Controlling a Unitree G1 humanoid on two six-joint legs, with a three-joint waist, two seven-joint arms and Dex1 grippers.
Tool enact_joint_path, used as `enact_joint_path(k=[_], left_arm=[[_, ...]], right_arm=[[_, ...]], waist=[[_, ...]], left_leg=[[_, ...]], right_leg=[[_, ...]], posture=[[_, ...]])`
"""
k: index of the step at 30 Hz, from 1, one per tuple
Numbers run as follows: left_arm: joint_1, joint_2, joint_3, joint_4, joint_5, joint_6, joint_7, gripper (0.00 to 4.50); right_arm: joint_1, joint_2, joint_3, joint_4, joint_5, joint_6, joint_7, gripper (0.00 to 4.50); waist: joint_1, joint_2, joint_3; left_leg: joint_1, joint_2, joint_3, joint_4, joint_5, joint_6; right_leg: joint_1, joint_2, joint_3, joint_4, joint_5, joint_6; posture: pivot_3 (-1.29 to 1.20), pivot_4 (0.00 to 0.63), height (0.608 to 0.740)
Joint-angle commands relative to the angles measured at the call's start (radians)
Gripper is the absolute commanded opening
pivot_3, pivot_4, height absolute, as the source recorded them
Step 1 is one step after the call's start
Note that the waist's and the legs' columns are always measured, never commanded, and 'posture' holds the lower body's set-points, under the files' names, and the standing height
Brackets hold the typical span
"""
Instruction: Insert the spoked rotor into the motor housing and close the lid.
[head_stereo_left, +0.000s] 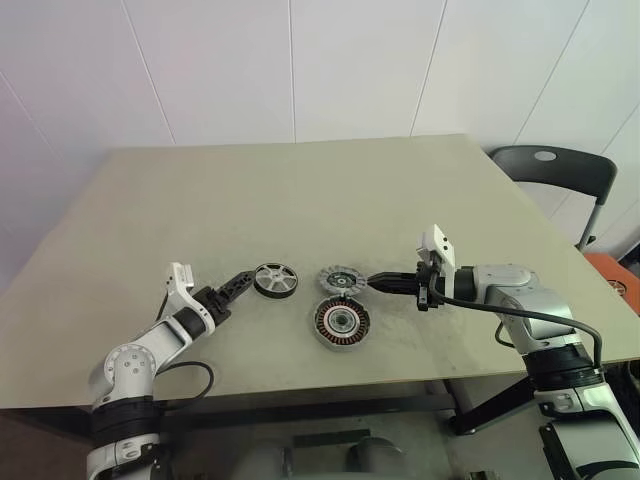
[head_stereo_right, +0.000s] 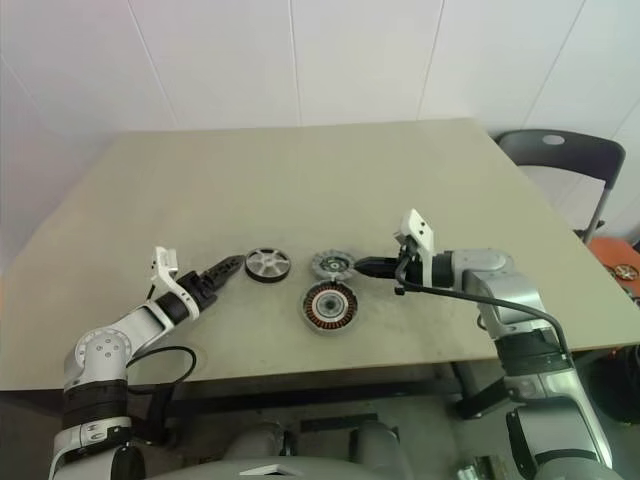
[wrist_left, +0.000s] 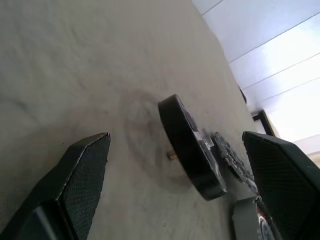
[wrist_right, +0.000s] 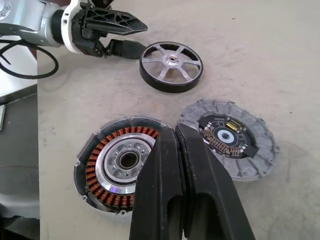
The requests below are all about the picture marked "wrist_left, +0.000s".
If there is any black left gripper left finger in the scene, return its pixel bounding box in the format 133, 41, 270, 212
0, 132, 111, 240

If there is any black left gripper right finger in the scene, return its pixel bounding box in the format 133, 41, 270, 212
241, 130, 320, 240

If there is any grey spoked rotor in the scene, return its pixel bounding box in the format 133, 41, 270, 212
212, 131, 258, 193

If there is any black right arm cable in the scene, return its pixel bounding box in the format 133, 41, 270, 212
253, 196, 283, 240

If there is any black round motor housing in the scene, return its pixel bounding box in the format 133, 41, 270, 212
157, 93, 228, 201

